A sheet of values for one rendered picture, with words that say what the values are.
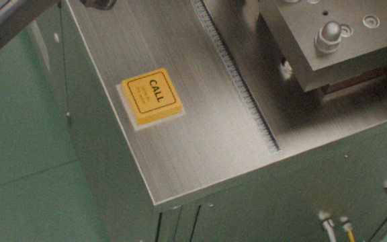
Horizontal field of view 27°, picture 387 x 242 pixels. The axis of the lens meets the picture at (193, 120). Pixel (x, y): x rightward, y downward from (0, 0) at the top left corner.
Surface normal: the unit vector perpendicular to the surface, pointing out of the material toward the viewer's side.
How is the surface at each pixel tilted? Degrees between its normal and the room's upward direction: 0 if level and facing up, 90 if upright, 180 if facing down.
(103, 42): 0
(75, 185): 0
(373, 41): 0
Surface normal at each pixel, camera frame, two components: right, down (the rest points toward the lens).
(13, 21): 0.67, 0.66
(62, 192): 0.10, -0.47
